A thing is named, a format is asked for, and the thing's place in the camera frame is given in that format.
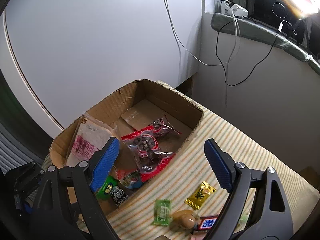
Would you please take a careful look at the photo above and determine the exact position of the brown cardboard box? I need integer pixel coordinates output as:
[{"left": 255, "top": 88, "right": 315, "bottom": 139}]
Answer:
[{"left": 49, "top": 79, "right": 204, "bottom": 217}]

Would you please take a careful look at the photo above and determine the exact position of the sliced bread packet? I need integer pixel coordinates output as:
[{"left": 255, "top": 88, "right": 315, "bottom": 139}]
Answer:
[{"left": 65, "top": 114, "right": 118, "bottom": 168}]

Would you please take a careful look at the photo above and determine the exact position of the striped bed sheet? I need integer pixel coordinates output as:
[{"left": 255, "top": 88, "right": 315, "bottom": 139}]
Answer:
[{"left": 42, "top": 80, "right": 316, "bottom": 240}]

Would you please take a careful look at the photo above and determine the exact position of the brown round wrapped snack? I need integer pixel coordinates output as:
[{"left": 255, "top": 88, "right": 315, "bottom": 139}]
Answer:
[{"left": 172, "top": 209, "right": 198, "bottom": 231}]

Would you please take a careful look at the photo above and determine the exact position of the green wrapped candy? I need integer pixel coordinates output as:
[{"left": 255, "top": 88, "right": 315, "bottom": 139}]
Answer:
[{"left": 152, "top": 199, "right": 172, "bottom": 227}]

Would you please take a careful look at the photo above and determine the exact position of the black cable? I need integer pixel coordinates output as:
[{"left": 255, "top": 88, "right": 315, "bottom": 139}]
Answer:
[{"left": 216, "top": 17, "right": 284, "bottom": 87}]

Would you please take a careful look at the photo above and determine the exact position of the grey window sill cushion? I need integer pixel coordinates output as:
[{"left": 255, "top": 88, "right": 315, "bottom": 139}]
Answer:
[{"left": 211, "top": 12, "right": 320, "bottom": 74}]

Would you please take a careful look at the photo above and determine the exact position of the yellow wrapped candy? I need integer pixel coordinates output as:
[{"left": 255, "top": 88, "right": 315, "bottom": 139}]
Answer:
[{"left": 184, "top": 181, "right": 217, "bottom": 210}]

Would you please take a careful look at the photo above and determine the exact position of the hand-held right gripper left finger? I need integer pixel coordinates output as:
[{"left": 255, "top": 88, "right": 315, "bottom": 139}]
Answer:
[{"left": 30, "top": 137, "right": 120, "bottom": 240}]

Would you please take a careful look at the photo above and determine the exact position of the white cable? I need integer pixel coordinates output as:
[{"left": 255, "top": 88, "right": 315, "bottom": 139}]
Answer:
[{"left": 159, "top": 0, "right": 241, "bottom": 109}]

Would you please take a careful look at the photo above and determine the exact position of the brown chocolate bar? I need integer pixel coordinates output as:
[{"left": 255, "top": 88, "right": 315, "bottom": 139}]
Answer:
[{"left": 193, "top": 214, "right": 221, "bottom": 231}]

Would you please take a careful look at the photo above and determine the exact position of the white wardrobe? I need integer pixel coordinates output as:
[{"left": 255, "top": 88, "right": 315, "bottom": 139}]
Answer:
[{"left": 4, "top": 0, "right": 204, "bottom": 140}]

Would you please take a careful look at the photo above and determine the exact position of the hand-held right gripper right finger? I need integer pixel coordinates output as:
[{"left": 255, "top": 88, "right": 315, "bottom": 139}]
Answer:
[{"left": 204, "top": 138, "right": 293, "bottom": 240}]

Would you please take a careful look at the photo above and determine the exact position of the black tripod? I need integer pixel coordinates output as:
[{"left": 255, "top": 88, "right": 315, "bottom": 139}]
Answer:
[{"left": 293, "top": 17, "right": 312, "bottom": 52}]

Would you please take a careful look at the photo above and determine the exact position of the red clear snack packet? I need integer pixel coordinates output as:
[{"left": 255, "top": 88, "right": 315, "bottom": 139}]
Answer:
[
  {"left": 121, "top": 127, "right": 176, "bottom": 182},
  {"left": 149, "top": 114, "right": 182, "bottom": 142}
]

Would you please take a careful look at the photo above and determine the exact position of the white power strip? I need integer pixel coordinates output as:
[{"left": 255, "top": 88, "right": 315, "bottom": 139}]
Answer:
[{"left": 219, "top": 0, "right": 249, "bottom": 18}]

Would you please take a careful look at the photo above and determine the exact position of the green black snack packet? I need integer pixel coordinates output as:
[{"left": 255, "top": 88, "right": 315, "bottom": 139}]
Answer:
[{"left": 96, "top": 176, "right": 128, "bottom": 207}]

